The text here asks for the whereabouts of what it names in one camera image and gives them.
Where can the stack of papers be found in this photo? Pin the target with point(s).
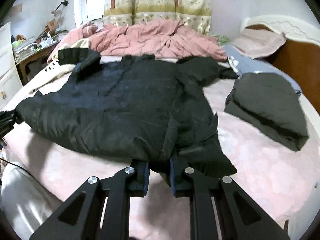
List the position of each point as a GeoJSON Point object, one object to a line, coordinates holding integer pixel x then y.
{"type": "Point", "coordinates": [24, 47]}

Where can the blue floral pillow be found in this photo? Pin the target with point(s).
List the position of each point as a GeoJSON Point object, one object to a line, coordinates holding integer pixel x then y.
{"type": "Point", "coordinates": [242, 64]}

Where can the tree pattern curtain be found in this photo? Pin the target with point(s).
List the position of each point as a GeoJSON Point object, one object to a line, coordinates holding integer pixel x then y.
{"type": "Point", "coordinates": [195, 14]}

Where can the brown wooden desk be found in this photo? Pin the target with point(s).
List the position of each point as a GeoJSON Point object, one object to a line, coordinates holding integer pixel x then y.
{"type": "Point", "coordinates": [45, 52]}

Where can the clear spray bottle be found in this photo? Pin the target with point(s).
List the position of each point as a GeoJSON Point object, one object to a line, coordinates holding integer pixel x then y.
{"type": "Point", "coordinates": [49, 39]}

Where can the pink bed sheet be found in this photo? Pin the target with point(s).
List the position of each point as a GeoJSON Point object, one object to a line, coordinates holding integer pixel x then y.
{"type": "Point", "coordinates": [277, 178]}

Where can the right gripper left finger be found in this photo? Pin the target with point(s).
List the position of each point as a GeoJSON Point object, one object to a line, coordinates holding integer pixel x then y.
{"type": "Point", "coordinates": [99, 208]}

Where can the white carved headboard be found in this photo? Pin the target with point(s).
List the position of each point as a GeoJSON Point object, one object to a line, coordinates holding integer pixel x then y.
{"type": "Point", "coordinates": [299, 56]}

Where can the pink plaid quilt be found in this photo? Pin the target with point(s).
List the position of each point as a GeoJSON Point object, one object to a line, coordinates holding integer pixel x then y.
{"type": "Point", "coordinates": [162, 38]}

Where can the folded dark green jacket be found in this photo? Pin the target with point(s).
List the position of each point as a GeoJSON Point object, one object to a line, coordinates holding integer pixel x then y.
{"type": "Point", "coordinates": [268, 102]}

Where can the cream printed hoodie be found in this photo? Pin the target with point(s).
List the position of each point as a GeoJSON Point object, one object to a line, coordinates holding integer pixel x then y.
{"type": "Point", "coordinates": [55, 69]}

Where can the black puffer jacket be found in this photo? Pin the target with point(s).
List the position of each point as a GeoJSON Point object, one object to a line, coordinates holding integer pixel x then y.
{"type": "Point", "coordinates": [136, 108]}

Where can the pink desk lamp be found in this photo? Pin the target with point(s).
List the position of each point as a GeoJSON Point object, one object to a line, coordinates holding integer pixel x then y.
{"type": "Point", "coordinates": [57, 11]}

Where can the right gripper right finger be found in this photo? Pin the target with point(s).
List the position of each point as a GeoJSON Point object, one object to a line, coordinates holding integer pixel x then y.
{"type": "Point", "coordinates": [220, 208]}

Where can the pink pillow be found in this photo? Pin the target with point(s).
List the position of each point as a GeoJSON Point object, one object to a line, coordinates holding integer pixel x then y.
{"type": "Point", "coordinates": [258, 43]}

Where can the white cabinet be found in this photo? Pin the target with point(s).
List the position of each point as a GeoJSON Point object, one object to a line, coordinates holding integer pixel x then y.
{"type": "Point", "coordinates": [10, 80]}

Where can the window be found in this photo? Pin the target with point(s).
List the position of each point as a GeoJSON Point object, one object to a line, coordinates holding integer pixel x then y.
{"type": "Point", "coordinates": [87, 0]}

